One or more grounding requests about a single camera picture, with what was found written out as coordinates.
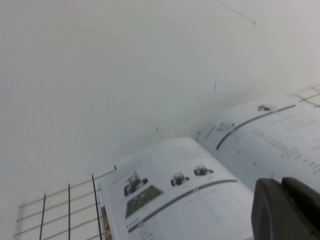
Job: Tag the brochure with photo cover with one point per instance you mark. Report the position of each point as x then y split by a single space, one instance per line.
107 227

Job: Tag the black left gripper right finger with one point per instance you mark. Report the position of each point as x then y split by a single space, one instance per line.
308 207

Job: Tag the white product catalog book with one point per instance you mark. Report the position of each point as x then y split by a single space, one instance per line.
200 212

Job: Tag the white black-grid tablecloth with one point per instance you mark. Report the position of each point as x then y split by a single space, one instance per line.
57 212

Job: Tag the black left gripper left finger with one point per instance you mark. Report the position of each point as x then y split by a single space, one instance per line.
268 212

